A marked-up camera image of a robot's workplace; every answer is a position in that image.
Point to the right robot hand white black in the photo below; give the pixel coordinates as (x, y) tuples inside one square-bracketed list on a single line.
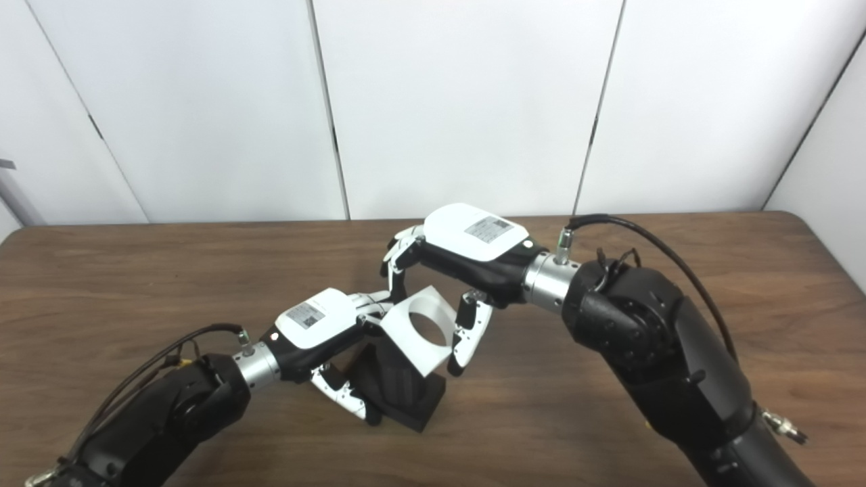
[(473, 237)]

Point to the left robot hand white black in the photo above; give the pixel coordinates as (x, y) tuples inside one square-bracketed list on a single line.
[(311, 321)]

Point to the white square piece with hole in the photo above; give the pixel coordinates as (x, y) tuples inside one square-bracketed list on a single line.
[(399, 335)]

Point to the black peg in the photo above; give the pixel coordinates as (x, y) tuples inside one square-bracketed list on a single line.
[(406, 399)]

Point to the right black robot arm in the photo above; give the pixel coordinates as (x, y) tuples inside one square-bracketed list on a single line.
[(663, 338)]

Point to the grey wall corner post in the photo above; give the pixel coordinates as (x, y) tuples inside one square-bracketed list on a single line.
[(17, 196)]

